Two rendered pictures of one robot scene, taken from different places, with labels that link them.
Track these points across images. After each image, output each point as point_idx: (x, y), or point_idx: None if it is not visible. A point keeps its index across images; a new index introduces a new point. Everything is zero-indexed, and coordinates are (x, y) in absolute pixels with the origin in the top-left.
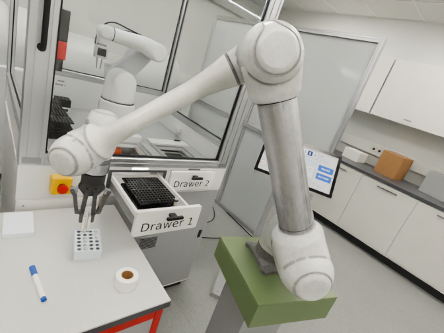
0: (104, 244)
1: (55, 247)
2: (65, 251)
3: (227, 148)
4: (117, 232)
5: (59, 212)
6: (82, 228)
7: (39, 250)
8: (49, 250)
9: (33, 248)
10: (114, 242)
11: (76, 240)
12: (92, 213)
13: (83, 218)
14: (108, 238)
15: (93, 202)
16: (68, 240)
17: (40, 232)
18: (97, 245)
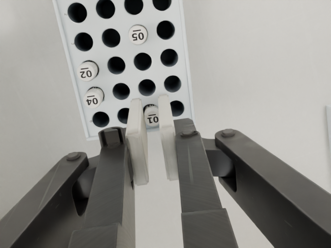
0: (58, 75)
1: (248, 40)
2: (207, 16)
3: None
4: (20, 160)
5: (253, 246)
6: (160, 99)
7: (300, 20)
8: (265, 17)
9: (322, 27)
10: (17, 87)
11: (176, 43)
12: (116, 149)
13: (170, 120)
14: (49, 117)
15: (114, 204)
16: (205, 89)
17: (304, 128)
18: (78, 22)
